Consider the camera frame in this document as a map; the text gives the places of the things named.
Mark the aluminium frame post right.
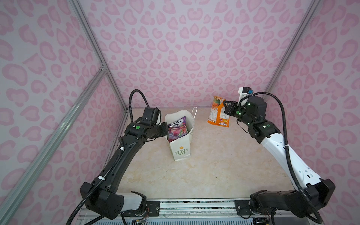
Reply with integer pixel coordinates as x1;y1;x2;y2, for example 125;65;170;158
265;0;323;93

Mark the aluminium frame post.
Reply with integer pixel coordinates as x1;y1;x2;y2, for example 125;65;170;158
68;0;128;111
265;0;323;93

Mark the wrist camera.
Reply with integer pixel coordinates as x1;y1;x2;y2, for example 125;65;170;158
238;87;253;107
155;108;162;125

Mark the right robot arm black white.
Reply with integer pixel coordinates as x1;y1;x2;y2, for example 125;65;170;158
223;96;335;224

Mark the aluminium frame profile diagonal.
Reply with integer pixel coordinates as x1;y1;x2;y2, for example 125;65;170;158
1;68;107;225

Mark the aluminium frame post left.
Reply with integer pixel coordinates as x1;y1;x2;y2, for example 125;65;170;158
68;0;128;111

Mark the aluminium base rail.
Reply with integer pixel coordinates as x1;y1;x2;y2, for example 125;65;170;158
75;197;318;225

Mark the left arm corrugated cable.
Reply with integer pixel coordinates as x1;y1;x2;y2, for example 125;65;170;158
65;89;150;225

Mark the orange candy bag back side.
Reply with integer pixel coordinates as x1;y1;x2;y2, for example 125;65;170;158
207;96;230;128

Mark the white paper gift bag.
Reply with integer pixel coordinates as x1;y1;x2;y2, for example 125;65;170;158
165;107;198;161

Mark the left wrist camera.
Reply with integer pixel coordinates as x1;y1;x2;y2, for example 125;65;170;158
155;108;162;125

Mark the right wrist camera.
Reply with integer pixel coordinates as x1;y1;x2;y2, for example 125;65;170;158
238;87;253;107

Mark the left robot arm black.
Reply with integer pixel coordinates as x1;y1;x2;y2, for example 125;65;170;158
80;107;168;219

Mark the purple berries Fox's candy bag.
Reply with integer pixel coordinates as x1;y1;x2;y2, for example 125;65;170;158
167;116;188;143

